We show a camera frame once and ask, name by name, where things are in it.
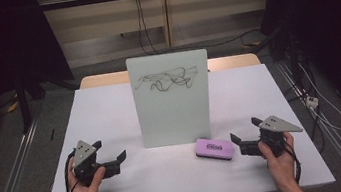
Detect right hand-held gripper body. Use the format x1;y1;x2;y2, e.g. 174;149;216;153
255;111;307;160

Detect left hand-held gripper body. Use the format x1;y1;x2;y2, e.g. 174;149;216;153
68;137;106;188

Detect purple whiteboard eraser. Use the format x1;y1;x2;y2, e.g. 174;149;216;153
193;133;236;166

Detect white whiteboard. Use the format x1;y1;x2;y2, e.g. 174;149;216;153
125;48;220;151

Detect person's right hand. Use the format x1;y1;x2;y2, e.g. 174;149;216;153
257;130;302;192

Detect white table cover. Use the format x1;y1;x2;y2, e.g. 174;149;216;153
26;55;336;192

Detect black pen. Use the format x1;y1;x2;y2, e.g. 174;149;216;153
48;127;58;142

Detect white power plug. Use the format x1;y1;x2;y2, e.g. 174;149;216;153
305;95;321;110

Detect wooden table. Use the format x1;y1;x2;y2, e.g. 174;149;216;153
78;51;262;90

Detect black metal stand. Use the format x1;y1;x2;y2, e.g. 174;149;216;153
13;71;35;135

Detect yellow floor tape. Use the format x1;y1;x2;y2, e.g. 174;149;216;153
5;100;21;114

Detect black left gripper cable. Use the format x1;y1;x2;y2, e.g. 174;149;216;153
59;149;83;192

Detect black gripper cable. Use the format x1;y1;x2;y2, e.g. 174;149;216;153
59;149;83;192
280;138;305;187

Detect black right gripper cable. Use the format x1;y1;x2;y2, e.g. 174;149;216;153
280;138;305;187

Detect black hanging cables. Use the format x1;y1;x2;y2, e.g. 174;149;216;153
133;0;161;58

